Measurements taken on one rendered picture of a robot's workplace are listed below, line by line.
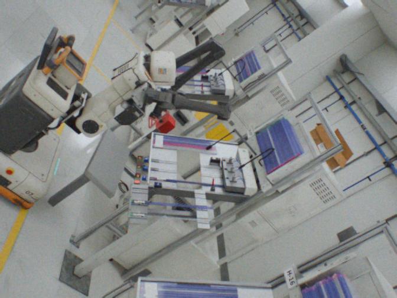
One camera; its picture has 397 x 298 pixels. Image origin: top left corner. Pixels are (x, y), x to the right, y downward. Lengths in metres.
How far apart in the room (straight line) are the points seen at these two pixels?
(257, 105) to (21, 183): 2.38
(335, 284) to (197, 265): 1.48
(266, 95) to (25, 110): 2.41
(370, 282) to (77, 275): 1.85
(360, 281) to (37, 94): 1.95
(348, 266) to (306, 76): 4.20
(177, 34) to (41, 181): 4.86
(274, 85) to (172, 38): 3.43
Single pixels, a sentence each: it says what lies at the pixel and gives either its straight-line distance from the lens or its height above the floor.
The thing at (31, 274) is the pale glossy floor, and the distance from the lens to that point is 2.88.
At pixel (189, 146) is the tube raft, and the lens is 3.34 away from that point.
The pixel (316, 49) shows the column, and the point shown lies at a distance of 6.04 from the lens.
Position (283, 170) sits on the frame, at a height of 1.51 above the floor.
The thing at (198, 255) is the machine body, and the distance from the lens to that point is 3.32.
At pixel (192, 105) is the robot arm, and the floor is 1.34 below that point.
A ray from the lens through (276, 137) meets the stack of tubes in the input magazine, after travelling 3.14.
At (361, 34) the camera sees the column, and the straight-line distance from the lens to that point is 6.18.
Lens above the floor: 2.00
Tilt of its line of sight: 18 degrees down
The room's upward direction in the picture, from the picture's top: 56 degrees clockwise
